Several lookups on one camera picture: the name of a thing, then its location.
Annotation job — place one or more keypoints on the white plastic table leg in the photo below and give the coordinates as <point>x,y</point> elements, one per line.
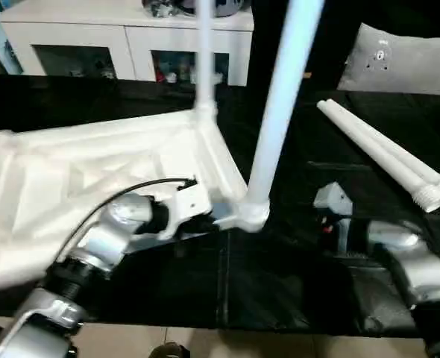
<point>283,97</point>
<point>376,149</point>
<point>399,145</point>
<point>205,52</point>

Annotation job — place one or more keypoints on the white plastic table top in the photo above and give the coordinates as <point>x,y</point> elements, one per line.
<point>71,194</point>

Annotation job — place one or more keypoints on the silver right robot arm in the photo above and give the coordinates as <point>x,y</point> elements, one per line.
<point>406,268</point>

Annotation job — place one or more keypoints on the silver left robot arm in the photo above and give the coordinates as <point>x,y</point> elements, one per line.
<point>86,261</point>

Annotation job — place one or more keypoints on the black work mat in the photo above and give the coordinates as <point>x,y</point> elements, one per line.
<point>280,276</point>

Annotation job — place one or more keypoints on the black cabinet with gold label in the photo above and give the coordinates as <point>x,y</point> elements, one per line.
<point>324,37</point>

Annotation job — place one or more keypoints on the dark grey helmet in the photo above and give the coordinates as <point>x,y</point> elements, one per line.
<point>224,6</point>

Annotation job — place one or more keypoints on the dark clutter pile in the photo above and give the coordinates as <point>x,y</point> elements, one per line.
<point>160,7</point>

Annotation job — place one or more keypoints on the white cabinet with glass doors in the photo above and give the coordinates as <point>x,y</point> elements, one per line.
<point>93,37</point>

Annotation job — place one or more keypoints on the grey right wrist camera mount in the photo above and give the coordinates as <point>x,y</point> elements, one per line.
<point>332,201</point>

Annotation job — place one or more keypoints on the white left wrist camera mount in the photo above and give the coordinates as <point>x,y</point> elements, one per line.
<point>186,209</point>

